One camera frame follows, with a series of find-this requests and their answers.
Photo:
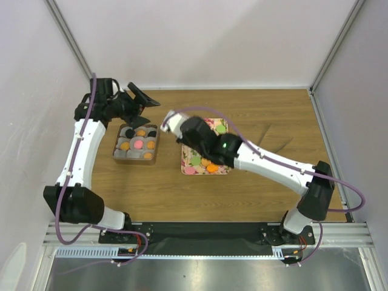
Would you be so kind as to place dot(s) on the aluminium frame post right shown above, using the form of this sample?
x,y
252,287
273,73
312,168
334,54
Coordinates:
x,y
344,30

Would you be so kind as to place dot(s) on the metal cookie tin box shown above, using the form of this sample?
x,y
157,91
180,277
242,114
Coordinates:
x,y
134,156

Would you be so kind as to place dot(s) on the aluminium frame post left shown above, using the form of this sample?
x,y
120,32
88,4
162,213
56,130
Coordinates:
x,y
70,39

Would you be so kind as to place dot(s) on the grey cable duct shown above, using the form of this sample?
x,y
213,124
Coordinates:
x,y
96,252
287,251

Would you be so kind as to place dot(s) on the pink cookie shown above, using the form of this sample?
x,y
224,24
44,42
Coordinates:
x,y
189,171
138,144

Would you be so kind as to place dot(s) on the orange waffle cookie lower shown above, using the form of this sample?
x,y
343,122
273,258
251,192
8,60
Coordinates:
x,y
205,162

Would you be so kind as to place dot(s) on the floral rectangular tray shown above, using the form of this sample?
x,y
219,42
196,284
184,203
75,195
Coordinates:
x,y
187,153

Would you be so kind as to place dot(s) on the aluminium frame post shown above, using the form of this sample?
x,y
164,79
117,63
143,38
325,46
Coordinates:
x,y
70,39
344,30

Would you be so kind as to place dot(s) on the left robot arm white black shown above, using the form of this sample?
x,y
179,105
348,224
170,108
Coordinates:
x,y
71,198

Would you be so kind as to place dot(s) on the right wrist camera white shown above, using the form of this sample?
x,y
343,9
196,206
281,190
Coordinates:
x,y
172,122

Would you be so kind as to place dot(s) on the black round cookie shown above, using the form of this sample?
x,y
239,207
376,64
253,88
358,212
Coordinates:
x,y
130,133
152,133

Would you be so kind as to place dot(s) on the green cookie upper right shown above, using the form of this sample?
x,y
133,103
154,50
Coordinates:
x,y
221,129

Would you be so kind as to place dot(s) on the metal serving tongs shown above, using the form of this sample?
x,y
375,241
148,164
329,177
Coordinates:
x,y
270,139

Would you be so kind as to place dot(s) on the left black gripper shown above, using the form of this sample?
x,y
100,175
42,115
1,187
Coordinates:
x,y
136,108

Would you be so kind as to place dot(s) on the grey cable duct right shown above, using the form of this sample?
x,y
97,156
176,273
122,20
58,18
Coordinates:
x,y
287,251

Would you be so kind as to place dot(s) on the orange cookie small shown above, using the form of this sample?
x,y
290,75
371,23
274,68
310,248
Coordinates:
x,y
141,133

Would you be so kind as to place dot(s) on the grey cable duct left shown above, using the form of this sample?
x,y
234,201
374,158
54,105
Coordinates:
x,y
96,252

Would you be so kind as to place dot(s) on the orange fish cookie bottom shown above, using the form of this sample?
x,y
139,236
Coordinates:
x,y
212,168

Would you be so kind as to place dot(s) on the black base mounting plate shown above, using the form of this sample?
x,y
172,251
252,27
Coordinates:
x,y
218,238

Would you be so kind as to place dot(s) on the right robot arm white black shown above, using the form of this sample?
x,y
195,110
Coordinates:
x,y
228,149

